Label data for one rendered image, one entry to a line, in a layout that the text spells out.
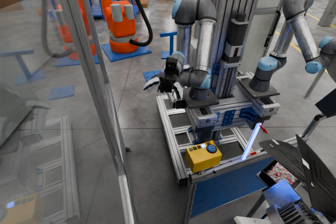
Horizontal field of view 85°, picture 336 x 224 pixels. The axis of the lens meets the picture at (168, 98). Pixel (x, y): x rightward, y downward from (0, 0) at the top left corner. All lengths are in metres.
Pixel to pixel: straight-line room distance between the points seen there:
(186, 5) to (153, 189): 1.68
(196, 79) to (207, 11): 0.35
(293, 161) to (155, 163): 1.54
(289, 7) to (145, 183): 1.88
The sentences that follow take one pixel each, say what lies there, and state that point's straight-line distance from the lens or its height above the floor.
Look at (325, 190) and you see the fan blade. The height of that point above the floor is 1.35.
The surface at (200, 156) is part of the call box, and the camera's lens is 0.99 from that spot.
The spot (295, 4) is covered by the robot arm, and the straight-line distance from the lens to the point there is 1.37.
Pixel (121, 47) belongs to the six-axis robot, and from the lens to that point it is 4.30.
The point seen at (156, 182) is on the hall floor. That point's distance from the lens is 2.11.
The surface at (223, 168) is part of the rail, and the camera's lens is 1.24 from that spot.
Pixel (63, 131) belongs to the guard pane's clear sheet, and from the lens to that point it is 0.23.
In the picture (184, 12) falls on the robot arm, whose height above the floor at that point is 1.62.
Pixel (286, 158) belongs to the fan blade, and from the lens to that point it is 0.98.
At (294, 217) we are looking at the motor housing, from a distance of 0.87.
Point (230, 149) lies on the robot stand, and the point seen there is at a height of 0.21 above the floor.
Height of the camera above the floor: 1.89
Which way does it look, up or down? 39 degrees down
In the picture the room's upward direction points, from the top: straight up
